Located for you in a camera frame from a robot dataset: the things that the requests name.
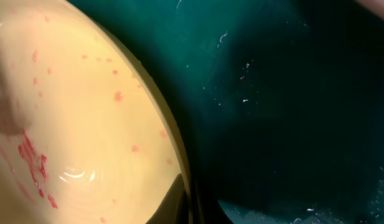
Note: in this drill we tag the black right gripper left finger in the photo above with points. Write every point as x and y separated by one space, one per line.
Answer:
173 208

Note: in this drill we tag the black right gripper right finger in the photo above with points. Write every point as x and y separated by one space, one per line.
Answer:
241 215

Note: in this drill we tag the yellow-green round plate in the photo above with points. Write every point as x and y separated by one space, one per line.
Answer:
85 134

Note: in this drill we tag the teal plastic tray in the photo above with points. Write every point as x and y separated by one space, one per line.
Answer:
280 103

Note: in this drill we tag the white round plate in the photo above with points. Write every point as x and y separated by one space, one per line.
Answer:
374 6

